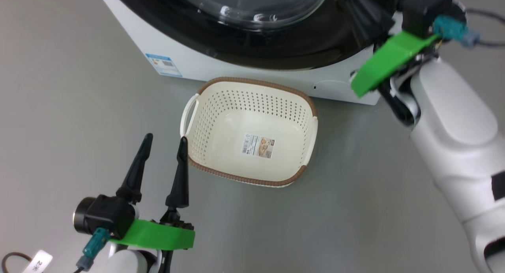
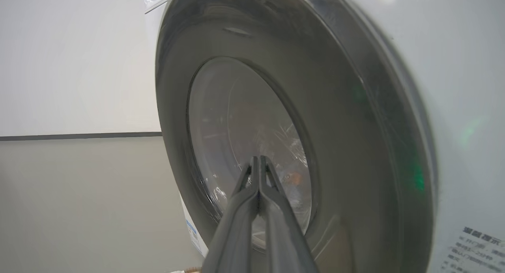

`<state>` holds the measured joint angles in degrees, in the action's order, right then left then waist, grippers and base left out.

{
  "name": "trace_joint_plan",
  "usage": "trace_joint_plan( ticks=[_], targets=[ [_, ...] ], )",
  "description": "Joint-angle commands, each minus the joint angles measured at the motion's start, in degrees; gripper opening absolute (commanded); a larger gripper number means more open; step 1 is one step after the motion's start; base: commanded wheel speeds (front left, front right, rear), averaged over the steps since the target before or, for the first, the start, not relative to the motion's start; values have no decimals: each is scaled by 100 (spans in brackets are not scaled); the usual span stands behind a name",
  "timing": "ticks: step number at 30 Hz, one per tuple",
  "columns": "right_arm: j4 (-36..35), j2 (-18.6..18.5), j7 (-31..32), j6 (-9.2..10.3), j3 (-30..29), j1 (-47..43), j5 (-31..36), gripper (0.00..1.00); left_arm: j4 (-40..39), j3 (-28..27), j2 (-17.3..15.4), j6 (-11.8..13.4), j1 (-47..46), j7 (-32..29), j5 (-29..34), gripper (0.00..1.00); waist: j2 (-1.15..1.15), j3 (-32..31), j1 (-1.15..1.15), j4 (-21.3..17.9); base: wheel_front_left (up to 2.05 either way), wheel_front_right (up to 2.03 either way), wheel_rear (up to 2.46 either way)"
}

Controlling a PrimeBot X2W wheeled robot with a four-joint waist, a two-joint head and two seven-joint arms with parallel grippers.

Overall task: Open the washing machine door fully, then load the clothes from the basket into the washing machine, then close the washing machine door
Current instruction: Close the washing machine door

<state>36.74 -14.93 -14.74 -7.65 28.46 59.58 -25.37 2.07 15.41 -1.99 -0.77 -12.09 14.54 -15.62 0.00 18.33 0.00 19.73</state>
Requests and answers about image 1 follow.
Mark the blue energy label sticker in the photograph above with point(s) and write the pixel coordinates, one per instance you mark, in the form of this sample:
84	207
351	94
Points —
163	65

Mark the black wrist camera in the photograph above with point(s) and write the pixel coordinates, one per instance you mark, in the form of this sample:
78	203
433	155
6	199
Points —
424	8
106	215

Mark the white front-load washing machine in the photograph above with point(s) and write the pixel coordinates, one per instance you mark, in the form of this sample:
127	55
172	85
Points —
189	56

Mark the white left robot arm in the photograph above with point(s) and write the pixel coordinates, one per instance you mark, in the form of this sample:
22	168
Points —
126	263

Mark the round white filter cover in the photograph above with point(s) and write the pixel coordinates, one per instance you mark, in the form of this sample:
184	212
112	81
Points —
335	88

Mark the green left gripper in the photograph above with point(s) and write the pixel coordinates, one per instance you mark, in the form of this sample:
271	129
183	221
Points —
158	235

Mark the basket product sticker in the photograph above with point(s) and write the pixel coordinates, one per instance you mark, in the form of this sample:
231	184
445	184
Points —
258	146

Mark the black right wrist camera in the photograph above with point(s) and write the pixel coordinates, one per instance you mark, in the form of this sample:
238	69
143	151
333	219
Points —
424	8

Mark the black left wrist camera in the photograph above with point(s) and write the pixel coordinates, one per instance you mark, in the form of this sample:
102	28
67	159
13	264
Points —
106	215

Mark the cream perforated laundry basket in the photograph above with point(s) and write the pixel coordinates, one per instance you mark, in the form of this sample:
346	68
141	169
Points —
221	115

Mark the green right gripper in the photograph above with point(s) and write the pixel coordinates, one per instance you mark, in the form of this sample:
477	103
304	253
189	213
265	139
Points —
386	62

